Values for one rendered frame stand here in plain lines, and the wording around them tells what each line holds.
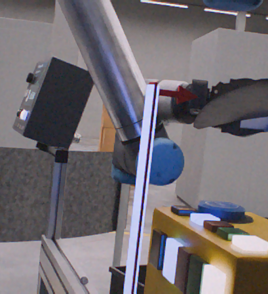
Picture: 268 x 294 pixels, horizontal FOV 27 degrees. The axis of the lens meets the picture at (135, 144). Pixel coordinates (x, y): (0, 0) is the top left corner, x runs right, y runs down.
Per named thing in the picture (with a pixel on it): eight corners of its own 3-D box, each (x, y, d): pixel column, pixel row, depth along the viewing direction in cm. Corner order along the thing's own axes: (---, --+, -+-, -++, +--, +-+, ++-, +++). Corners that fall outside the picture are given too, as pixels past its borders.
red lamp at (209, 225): (234, 233, 41) (235, 226, 41) (211, 232, 40) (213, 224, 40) (223, 228, 43) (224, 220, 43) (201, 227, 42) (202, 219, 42)
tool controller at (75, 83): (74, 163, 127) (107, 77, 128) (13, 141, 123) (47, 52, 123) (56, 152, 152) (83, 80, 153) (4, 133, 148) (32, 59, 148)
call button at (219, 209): (251, 228, 47) (254, 208, 47) (208, 226, 45) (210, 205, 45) (230, 218, 50) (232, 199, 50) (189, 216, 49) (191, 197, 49)
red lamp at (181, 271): (191, 294, 40) (196, 253, 40) (183, 294, 40) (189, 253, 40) (179, 285, 42) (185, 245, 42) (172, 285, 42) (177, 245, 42)
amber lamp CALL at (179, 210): (198, 216, 46) (198, 209, 46) (177, 216, 46) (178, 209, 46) (189, 212, 48) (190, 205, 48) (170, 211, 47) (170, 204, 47)
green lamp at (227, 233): (250, 242, 39) (251, 233, 39) (227, 241, 38) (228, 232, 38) (238, 235, 40) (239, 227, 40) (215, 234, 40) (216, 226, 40)
